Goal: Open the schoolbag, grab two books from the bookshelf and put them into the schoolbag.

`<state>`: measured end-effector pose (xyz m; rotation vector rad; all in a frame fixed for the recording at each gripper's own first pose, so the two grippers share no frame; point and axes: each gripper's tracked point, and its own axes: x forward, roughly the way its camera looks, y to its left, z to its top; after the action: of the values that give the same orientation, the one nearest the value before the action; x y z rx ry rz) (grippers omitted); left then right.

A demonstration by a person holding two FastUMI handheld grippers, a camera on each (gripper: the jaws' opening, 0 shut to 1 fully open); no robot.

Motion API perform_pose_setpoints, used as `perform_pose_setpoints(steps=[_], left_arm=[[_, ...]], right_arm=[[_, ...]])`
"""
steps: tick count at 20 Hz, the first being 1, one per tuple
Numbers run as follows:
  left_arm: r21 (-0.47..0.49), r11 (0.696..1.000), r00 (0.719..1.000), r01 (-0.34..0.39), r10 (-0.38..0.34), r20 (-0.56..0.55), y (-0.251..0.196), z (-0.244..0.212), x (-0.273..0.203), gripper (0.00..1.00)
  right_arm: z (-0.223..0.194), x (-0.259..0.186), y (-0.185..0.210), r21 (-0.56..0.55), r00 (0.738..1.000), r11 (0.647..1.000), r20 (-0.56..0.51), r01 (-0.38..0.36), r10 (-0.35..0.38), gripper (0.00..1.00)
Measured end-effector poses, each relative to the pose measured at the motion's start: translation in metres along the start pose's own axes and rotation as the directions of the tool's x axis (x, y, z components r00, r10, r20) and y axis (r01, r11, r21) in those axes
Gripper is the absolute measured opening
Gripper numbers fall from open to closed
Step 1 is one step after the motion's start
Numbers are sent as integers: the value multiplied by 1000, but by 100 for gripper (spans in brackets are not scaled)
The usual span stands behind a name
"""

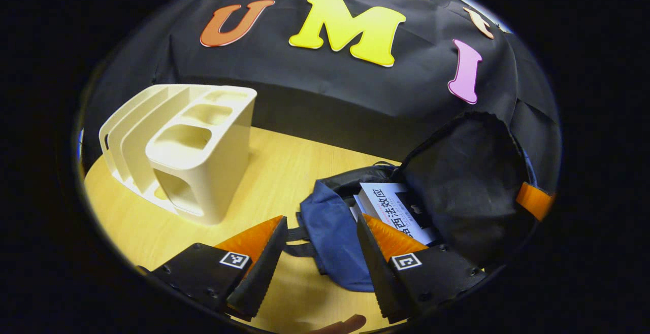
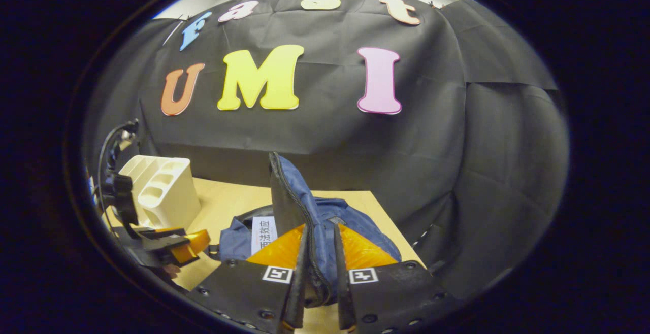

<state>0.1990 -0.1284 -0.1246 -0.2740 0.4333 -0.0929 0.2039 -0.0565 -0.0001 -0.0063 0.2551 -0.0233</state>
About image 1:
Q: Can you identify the blue schoolbag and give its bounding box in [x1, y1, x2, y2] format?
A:
[283, 111, 540, 293]

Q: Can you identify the black backdrop cloth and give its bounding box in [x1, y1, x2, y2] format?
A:
[80, 0, 563, 209]

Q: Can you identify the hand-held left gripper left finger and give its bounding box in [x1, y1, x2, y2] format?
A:
[149, 215, 289, 322]

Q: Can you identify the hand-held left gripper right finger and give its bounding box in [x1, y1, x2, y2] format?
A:
[356, 214, 489, 325]

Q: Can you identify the cream plastic bookshelf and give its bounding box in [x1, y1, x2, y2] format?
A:
[98, 84, 258, 226]

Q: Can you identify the blue grey book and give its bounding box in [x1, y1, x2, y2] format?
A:
[350, 182, 440, 246]

